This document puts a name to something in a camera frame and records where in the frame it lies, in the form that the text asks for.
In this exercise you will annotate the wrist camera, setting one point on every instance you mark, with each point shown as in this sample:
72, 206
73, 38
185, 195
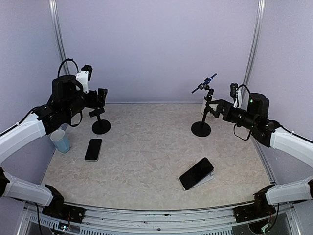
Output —
83, 77
236, 94

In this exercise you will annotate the aluminium frame post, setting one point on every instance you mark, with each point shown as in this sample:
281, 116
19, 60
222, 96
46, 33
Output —
255, 41
62, 49

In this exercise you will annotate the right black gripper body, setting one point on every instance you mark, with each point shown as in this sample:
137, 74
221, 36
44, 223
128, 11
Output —
229, 116

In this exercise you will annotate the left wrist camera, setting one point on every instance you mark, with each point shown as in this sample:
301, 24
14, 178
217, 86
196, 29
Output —
83, 77

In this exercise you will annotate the right aluminium frame post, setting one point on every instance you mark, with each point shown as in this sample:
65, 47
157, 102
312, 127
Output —
255, 41

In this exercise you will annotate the black phone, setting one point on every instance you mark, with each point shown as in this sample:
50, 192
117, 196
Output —
93, 150
196, 173

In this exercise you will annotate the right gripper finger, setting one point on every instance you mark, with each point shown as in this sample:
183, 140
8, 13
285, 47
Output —
219, 103
216, 112

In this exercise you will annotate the white wedge phone stand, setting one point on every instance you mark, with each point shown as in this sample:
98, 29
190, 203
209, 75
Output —
209, 177

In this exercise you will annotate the left aluminium frame post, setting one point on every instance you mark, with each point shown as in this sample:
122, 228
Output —
62, 49

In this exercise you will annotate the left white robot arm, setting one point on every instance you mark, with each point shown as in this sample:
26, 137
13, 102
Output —
38, 122

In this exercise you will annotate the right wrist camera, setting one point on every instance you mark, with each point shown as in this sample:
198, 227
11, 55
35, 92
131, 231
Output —
236, 94

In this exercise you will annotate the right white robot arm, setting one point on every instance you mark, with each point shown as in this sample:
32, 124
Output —
271, 134

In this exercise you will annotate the white mug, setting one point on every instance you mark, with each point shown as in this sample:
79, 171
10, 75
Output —
203, 108

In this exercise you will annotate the front aluminium rail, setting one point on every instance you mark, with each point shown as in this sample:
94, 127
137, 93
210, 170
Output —
207, 221

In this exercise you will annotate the black round-base phone stand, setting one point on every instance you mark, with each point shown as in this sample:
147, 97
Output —
101, 126

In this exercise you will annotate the light blue mug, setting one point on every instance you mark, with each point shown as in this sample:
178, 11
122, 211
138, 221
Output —
60, 140

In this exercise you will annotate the black tripod clamp stand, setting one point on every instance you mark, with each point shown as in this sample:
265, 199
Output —
201, 128

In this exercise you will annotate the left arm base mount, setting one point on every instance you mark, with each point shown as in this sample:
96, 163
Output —
65, 212

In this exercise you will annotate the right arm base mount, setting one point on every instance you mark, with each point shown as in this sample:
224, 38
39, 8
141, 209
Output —
252, 212

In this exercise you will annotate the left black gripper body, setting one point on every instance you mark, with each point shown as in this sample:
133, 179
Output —
92, 103

